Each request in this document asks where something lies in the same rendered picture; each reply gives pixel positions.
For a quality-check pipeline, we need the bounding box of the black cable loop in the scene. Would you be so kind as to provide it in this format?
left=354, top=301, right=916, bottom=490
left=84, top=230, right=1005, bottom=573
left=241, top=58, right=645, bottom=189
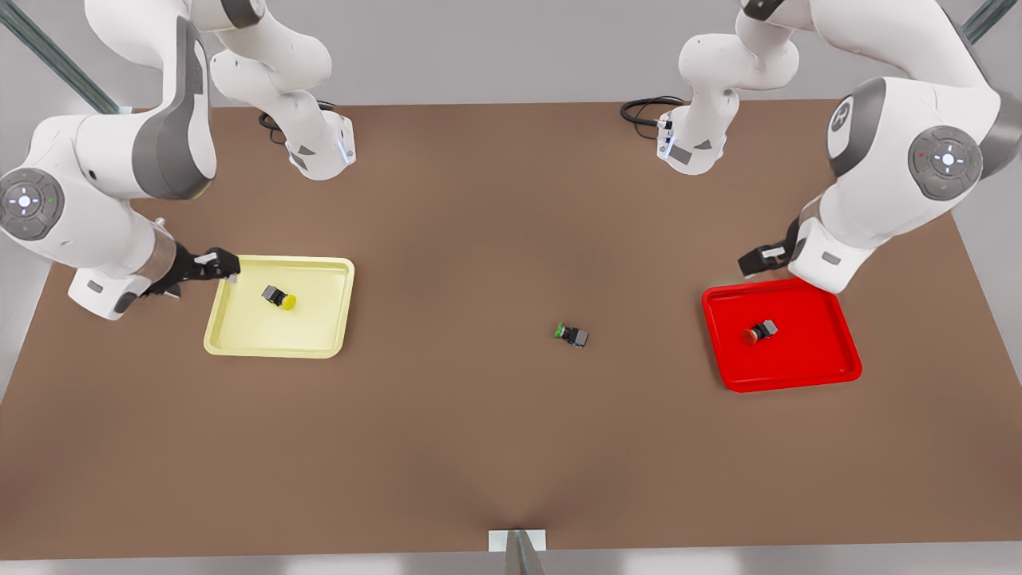
left=258, top=100, right=338, bottom=146
left=620, top=96, right=689, bottom=139

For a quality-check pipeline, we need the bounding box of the red tray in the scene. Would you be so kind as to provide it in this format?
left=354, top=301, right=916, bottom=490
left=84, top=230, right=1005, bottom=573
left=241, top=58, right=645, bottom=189
left=701, top=278, right=863, bottom=394

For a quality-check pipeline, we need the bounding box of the silver frame post with foot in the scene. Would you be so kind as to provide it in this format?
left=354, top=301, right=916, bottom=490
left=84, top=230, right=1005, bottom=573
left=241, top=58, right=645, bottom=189
left=489, top=529, right=547, bottom=575

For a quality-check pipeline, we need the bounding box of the yellow tray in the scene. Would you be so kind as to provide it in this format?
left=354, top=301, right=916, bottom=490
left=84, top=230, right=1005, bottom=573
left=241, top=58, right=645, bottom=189
left=204, top=255, right=355, bottom=359

